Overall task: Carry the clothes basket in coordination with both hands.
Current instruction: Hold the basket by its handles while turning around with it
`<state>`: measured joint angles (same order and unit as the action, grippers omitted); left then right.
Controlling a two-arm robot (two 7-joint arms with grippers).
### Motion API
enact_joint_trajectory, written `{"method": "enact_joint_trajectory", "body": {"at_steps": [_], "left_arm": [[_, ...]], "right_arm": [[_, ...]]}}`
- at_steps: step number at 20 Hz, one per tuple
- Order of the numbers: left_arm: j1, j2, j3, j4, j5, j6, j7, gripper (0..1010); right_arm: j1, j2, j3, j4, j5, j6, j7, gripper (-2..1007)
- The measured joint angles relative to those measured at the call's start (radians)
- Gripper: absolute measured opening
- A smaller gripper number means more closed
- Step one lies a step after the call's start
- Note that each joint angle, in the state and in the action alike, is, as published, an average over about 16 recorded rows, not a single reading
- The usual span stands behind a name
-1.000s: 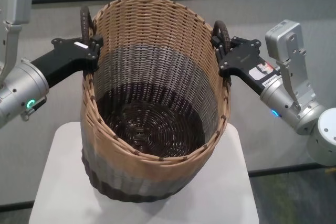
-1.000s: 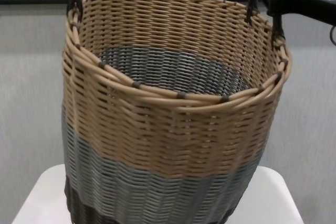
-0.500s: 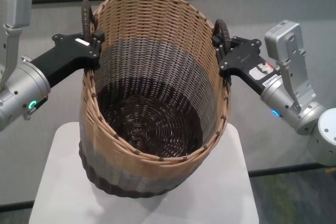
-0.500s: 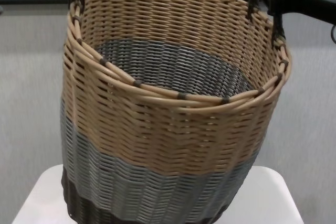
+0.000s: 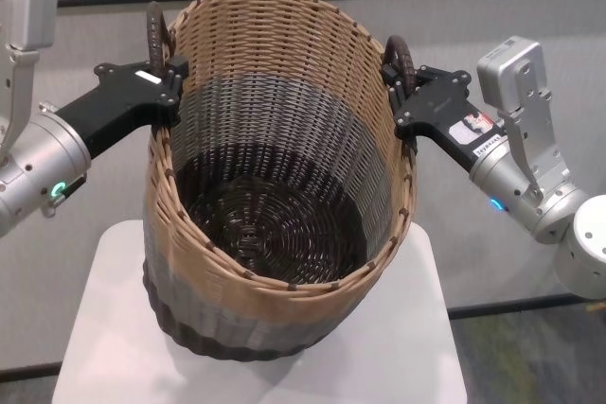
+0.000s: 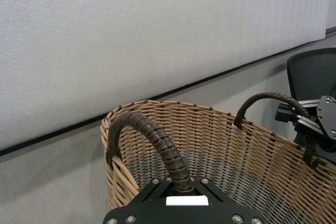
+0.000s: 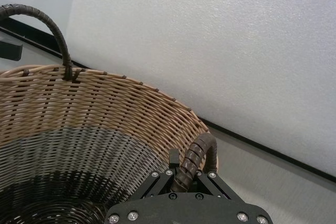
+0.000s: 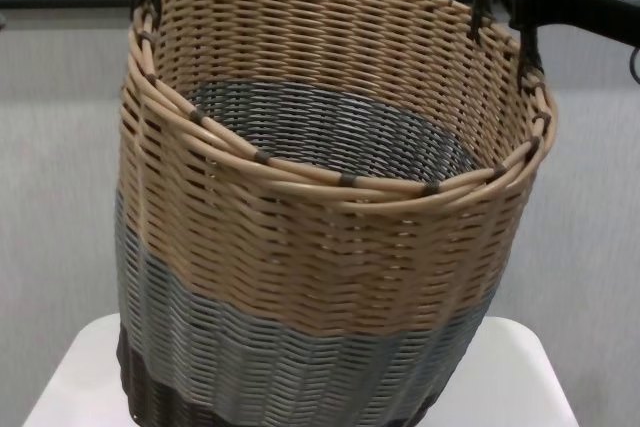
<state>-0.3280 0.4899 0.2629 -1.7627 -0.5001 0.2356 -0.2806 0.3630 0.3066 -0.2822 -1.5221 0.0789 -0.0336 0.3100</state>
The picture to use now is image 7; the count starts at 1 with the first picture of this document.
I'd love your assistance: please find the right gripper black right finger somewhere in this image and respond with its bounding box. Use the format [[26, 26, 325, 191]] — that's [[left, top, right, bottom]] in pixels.
[[195, 170, 233, 200]]

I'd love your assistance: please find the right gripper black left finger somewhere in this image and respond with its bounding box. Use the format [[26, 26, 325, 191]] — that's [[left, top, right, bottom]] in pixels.
[[140, 148, 182, 201]]

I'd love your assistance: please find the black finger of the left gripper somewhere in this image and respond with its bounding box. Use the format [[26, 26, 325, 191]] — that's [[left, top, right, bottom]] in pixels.
[[0, 40, 23, 62]]

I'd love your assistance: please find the tan grey woven laundry basket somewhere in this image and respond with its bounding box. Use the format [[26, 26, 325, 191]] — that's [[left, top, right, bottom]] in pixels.
[[0, 3, 220, 224]]

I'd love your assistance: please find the thin black wall rail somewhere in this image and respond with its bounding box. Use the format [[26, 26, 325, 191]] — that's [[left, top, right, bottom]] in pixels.
[[0, 16, 336, 179]]

